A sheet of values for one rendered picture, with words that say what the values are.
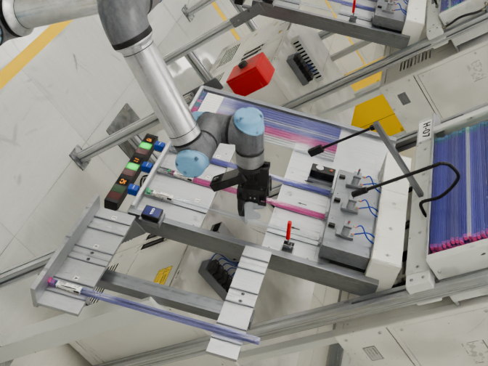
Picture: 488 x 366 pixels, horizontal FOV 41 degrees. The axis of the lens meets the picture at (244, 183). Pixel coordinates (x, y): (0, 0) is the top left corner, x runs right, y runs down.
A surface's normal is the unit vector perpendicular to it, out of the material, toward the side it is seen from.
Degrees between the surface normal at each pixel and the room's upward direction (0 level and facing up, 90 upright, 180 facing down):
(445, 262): 90
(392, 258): 46
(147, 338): 90
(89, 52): 0
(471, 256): 90
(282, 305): 0
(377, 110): 90
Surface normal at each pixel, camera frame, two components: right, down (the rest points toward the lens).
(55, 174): 0.79, -0.32
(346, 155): 0.15, -0.74
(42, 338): -0.25, 0.61
